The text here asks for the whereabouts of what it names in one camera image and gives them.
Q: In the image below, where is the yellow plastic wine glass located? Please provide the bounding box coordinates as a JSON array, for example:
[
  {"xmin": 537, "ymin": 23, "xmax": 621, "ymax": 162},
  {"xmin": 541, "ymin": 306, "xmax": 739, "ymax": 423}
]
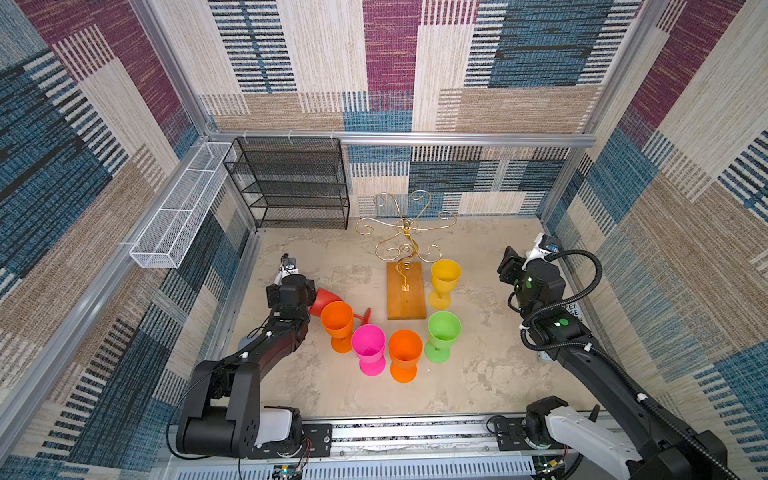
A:
[{"xmin": 428, "ymin": 259, "xmax": 462, "ymax": 310}]

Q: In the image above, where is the green plastic wine glass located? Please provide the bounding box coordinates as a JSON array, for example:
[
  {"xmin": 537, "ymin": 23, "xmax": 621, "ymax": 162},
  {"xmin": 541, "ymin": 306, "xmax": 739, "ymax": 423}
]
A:
[{"xmin": 424, "ymin": 311, "xmax": 462, "ymax": 364}]

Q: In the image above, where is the dark orange plastic wine glass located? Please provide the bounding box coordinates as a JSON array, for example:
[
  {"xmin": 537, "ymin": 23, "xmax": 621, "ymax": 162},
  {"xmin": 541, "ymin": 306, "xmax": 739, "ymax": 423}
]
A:
[{"xmin": 389, "ymin": 329, "xmax": 423, "ymax": 383}]

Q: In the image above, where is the magenta plastic wine glass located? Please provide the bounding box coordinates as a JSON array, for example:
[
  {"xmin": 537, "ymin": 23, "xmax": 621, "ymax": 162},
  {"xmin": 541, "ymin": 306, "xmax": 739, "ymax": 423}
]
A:
[{"xmin": 351, "ymin": 324, "xmax": 387, "ymax": 377}]

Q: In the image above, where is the light orange plastic wine glass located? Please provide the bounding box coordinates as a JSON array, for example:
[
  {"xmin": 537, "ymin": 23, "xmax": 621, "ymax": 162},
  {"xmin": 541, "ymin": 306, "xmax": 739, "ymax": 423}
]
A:
[{"xmin": 321, "ymin": 301, "xmax": 355, "ymax": 354}]

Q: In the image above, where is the red plastic wine glass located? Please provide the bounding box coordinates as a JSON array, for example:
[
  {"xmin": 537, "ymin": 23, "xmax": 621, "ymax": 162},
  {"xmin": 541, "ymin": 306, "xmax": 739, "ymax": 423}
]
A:
[{"xmin": 308, "ymin": 287, "xmax": 373, "ymax": 326}]

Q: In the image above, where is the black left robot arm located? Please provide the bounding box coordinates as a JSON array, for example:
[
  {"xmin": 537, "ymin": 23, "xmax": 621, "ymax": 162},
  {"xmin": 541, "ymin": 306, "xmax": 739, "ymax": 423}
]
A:
[{"xmin": 175, "ymin": 274, "xmax": 316, "ymax": 459}]

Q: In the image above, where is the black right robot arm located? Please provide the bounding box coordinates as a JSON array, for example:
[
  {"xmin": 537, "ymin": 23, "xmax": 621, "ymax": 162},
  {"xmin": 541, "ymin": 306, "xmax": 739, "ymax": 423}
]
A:
[{"xmin": 497, "ymin": 235, "xmax": 736, "ymax": 479}]

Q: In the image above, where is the black mesh shelf rack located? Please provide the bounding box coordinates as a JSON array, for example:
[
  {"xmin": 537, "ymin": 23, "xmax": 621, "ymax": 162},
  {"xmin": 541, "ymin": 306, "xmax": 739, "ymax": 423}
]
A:
[{"xmin": 223, "ymin": 137, "xmax": 350, "ymax": 229}]

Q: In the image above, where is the treehouse paperback book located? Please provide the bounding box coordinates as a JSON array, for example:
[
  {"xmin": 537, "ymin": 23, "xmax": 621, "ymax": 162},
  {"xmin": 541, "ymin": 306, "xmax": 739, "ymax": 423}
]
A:
[{"xmin": 537, "ymin": 303, "xmax": 585, "ymax": 363}]

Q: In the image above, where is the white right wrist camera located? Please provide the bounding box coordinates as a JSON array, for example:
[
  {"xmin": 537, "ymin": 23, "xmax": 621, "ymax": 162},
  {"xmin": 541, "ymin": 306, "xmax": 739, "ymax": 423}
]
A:
[{"xmin": 523, "ymin": 233, "xmax": 563, "ymax": 270}]

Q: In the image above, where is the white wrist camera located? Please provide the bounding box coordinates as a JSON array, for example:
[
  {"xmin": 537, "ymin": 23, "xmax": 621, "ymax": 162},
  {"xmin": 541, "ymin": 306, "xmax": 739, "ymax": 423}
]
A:
[
  {"xmin": 523, "ymin": 233, "xmax": 563, "ymax": 270},
  {"xmin": 274, "ymin": 253, "xmax": 299, "ymax": 285}
]

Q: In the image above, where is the black corrugated cable conduit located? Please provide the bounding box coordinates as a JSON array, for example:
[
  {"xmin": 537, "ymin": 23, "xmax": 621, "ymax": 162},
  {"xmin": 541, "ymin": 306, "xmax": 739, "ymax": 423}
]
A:
[{"xmin": 506, "ymin": 248, "xmax": 742, "ymax": 480}]

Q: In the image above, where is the gold wire wine glass rack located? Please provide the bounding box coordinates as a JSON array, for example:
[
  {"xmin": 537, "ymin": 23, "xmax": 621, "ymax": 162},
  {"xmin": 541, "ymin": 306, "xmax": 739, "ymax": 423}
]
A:
[{"xmin": 355, "ymin": 189, "xmax": 443, "ymax": 321}]

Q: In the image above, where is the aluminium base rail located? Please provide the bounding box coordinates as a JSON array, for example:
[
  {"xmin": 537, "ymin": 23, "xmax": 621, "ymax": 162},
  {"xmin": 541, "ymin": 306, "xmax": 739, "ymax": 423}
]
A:
[{"xmin": 150, "ymin": 413, "xmax": 610, "ymax": 479}]

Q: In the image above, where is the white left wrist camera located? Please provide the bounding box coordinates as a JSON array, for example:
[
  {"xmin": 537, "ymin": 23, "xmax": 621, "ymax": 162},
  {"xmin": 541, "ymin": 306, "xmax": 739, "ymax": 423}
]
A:
[{"xmin": 274, "ymin": 253, "xmax": 299, "ymax": 285}]

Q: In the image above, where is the white wire wall basket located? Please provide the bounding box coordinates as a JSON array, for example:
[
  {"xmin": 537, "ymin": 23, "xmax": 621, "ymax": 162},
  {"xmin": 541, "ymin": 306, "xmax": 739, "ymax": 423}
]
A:
[{"xmin": 130, "ymin": 142, "xmax": 232, "ymax": 269}]

